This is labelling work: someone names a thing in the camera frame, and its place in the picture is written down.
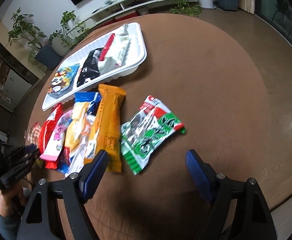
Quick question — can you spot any orange snack bag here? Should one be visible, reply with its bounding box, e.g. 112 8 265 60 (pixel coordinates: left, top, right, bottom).
84 84 126 173

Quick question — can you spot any dark red small snack pack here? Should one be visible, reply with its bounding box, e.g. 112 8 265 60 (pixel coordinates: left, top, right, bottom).
25 122 42 146

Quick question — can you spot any pink cartoon snack pack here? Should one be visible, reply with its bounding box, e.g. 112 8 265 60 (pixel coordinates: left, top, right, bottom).
40 110 72 161

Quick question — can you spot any red snack bag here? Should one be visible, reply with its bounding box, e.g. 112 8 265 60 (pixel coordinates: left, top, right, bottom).
38 103 63 170

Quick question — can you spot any blue yellow snack pack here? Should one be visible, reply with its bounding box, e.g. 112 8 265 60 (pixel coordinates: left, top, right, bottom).
58 92 102 177

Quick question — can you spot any green white snack bag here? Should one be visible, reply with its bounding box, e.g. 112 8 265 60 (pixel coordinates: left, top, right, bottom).
121 95 186 175

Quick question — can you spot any black snack bag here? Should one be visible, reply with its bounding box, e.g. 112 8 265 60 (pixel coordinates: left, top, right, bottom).
77 48 103 87

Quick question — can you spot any left hand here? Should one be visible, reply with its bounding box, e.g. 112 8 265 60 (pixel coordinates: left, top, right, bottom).
0 182 26 217

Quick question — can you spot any wooden white cabinet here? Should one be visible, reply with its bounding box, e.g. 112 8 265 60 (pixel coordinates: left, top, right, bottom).
0 22 47 113

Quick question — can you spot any blue cartoon snack pack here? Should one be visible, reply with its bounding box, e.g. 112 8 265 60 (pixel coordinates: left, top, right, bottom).
47 63 80 98

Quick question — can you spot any potted plant dark pot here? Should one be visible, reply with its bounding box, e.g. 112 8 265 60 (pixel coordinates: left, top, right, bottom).
6 7 63 71

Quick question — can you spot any white plastic tray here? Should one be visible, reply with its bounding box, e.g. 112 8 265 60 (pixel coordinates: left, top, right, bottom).
42 22 147 111

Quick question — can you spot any white red snack pack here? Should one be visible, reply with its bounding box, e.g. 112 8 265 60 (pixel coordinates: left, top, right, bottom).
98 24 130 75

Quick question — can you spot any potted plant white pot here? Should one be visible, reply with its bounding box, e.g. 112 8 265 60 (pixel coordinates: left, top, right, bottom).
48 10 90 57

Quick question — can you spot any white tv console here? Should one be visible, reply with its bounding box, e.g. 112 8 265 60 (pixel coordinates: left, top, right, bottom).
79 0 199 29

